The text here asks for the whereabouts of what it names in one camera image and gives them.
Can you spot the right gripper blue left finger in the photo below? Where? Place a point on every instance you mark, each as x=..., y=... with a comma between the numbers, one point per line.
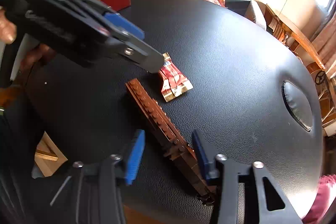
x=115, y=171

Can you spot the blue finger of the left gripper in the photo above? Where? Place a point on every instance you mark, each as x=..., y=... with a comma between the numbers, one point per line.
x=124, y=44
x=121, y=22

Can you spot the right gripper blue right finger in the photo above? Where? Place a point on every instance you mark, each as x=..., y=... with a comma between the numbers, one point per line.
x=215, y=170

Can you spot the red candy wrapper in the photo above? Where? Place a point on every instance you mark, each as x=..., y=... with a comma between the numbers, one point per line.
x=174, y=82

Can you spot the person's left hand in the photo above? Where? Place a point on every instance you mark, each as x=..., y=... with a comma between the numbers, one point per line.
x=8, y=30

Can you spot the black face hole cushion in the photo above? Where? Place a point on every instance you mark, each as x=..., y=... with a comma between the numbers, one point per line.
x=297, y=105

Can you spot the pink bed quilt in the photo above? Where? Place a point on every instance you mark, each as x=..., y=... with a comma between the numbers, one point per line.
x=324, y=198

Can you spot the white folding chair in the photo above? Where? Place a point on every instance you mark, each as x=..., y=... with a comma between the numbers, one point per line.
x=326, y=96

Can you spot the wooden side table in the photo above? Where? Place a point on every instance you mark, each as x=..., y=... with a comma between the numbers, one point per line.
x=291, y=36

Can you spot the middle pink curtain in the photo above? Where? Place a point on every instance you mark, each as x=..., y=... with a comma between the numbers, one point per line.
x=325, y=45

